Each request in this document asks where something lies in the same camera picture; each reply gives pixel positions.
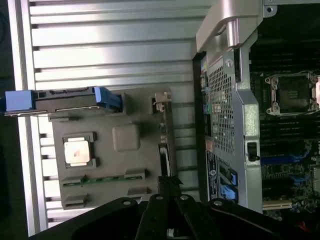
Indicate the hard disk with blue rails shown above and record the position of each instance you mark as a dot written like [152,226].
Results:
[65,100]

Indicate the CPU socket with metal frame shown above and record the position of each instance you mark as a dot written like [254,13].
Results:
[292,93]

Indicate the white PCI expansion slot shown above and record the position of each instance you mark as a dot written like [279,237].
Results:
[277,205]

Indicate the green motherboard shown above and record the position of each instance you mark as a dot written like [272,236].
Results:
[280,170]

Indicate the blue slot cover latch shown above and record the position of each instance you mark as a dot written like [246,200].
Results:
[232,176]
[228,193]

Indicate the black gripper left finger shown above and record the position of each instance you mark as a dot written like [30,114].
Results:
[152,220]

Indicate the grey plastic parts rack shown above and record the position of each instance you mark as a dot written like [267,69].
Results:
[140,160]

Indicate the silver CPU chip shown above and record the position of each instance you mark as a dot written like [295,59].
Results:
[77,153]

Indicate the green RAM stick on rack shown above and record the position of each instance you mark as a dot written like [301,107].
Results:
[110,180]

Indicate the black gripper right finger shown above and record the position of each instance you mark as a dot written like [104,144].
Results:
[197,222]

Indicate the open black PC case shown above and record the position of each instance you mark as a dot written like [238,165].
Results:
[247,120]

